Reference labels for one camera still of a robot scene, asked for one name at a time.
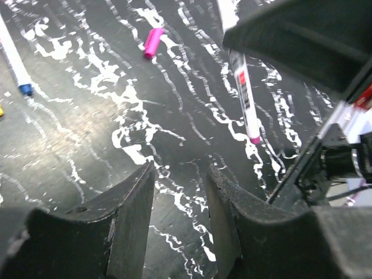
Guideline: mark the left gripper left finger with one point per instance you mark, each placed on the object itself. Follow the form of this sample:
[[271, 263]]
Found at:
[[105, 237]]

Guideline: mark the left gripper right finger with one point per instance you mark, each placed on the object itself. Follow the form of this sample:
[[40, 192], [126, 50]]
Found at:
[[253, 239]]

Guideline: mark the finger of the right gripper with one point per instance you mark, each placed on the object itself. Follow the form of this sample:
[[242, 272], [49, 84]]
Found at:
[[326, 44]]

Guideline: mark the pink marker pen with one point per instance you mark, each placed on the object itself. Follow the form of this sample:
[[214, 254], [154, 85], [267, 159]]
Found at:
[[241, 77]]

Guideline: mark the pink pen cap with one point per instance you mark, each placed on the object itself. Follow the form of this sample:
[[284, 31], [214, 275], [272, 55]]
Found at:
[[152, 42]]

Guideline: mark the blue marker pen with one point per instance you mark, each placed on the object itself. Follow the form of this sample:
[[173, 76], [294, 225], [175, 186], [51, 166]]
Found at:
[[15, 63]]

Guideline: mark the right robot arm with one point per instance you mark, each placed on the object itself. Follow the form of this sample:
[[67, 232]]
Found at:
[[338, 150]]

